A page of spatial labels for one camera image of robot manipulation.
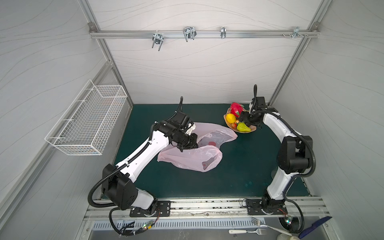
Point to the metal hook clamp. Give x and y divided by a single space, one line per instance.
157 39

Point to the aluminium crossbar rail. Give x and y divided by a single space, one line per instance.
201 34

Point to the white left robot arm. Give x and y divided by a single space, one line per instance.
117 186

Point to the white cup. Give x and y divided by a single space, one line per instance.
287 237

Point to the metal bolt bracket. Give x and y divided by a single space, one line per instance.
296 34

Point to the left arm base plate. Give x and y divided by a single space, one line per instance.
161 209

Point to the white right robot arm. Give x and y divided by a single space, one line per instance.
295 158

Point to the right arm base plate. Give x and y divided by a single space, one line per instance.
259 207

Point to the pink dragon fruit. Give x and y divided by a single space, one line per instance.
236 109

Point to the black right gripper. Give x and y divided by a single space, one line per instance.
245 119

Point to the silver fork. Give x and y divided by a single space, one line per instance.
259 223

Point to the green pear on plate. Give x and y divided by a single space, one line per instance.
242 127

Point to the pink plastic bag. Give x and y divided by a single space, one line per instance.
205 157

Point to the white handled fork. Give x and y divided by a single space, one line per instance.
259 232

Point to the metal u-bolt clamp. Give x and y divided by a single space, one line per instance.
189 33

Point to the brown fruit plate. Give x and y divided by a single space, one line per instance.
253 128

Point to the white wire basket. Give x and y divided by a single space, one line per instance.
86 125

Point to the small metal bracket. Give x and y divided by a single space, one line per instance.
223 32

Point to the yellow lemon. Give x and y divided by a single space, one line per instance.
231 118

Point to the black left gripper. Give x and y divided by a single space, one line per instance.
191 145

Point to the blue plastic knife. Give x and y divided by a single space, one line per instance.
314 226

